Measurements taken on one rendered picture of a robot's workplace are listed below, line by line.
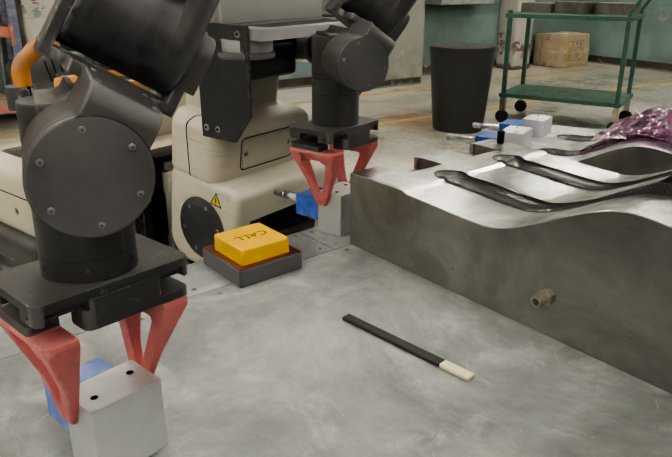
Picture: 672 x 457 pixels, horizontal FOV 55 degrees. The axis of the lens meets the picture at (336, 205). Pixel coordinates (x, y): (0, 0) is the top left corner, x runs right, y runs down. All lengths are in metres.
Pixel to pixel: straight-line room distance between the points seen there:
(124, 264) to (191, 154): 0.62
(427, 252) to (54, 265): 0.40
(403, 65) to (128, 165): 6.62
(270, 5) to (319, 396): 0.64
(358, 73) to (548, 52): 8.13
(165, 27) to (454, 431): 0.33
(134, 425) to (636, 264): 0.38
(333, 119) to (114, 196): 0.48
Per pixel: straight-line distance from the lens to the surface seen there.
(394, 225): 0.71
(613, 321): 0.57
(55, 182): 0.31
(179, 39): 0.38
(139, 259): 0.43
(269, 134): 1.04
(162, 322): 0.43
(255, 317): 0.62
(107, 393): 0.45
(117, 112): 0.31
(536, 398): 0.53
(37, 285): 0.41
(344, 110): 0.76
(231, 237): 0.71
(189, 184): 1.04
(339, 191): 0.79
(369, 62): 0.69
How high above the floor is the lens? 1.11
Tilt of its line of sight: 20 degrees down
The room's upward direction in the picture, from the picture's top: straight up
